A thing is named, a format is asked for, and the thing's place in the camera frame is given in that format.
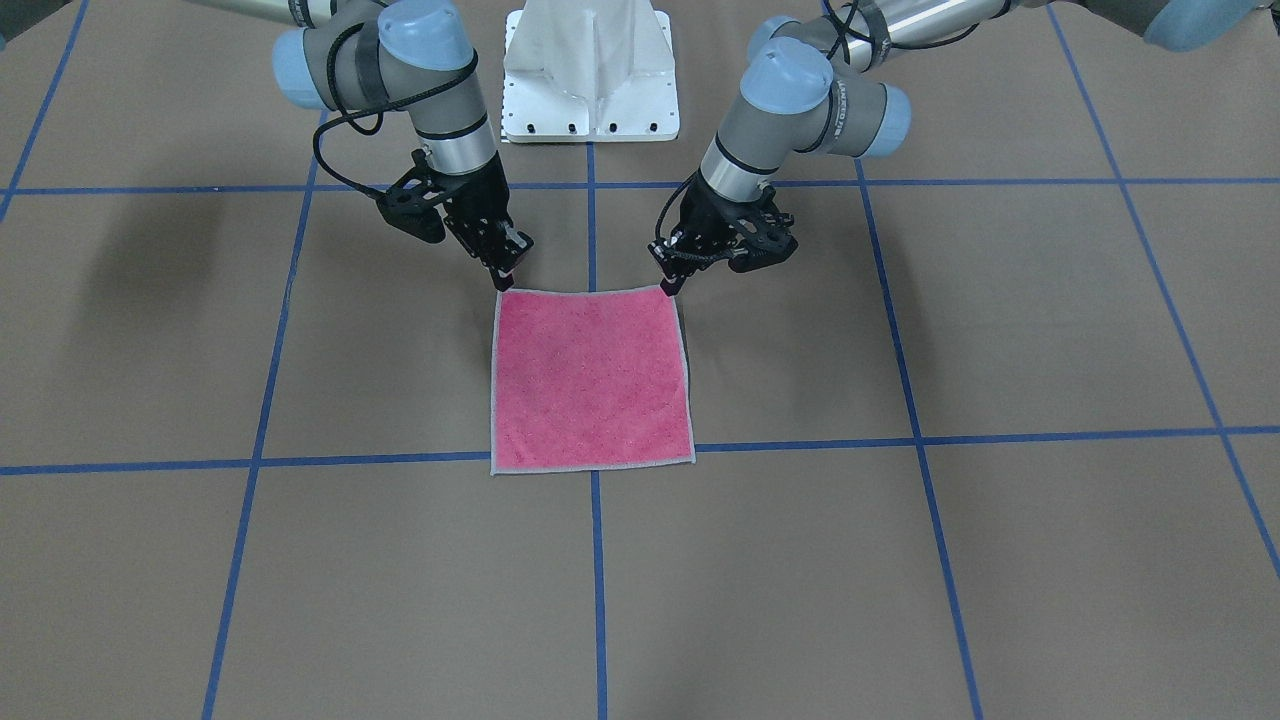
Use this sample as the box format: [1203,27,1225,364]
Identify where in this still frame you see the black camera mount image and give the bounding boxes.
[375,149,449,243]
[728,184,797,273]

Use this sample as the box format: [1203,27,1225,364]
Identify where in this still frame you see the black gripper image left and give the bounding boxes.
[440,154,535,293]

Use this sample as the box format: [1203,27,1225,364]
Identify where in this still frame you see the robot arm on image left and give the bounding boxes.
[216,1,534,291]

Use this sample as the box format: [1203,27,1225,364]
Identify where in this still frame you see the black camera mount image right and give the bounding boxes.
[728,184,797,273]

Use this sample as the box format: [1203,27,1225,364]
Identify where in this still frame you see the black cable image right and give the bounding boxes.
[650,0,991,266]

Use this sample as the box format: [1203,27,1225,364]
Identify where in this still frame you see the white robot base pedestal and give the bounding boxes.
[500,1,681,143]

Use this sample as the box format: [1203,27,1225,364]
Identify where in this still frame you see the pink and grey towel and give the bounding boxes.
[490,286,696,475]

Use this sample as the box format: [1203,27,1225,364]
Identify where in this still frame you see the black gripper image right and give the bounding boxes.
[648,172,755,297]

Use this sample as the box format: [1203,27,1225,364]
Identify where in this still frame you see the black camera mount image left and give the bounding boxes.
[375,149,449,243]

